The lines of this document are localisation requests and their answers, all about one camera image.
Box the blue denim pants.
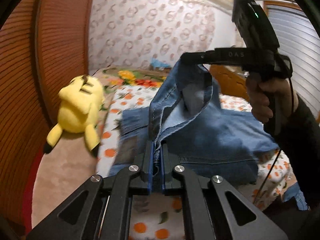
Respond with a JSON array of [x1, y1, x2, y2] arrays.
[[108, 58, 279, 185]]

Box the person's right hand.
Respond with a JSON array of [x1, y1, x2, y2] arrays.
[[246, 74, 299, 124]]

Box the long wooden sideboard cabinet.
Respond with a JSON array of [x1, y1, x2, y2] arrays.
[[209, 65, 249, 101]]

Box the grey window roller shutter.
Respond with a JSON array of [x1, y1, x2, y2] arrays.
[[267, 5, 320, 115]]

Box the orange print white bedsheet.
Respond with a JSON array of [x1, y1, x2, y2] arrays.
[[96, 85, 293, 239]]

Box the floral beige blanket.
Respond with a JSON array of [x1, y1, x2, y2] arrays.
[[31, 66, 167, 228]]

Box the yellow Pikachu plush toy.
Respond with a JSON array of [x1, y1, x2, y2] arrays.
[[43, 75, 104, 157]]

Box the small box with blue cloth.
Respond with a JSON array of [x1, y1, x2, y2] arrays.
[[150, 58, 172, 71]]

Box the circle pattern sheer curtain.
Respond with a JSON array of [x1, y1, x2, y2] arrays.
[[88, 0, 215, 70]]

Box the brown louvered wardrobe door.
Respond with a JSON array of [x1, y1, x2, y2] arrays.
[[1, 0, 92, 238]]

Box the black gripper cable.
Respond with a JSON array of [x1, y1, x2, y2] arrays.
[[252, 77, 296, 205]]

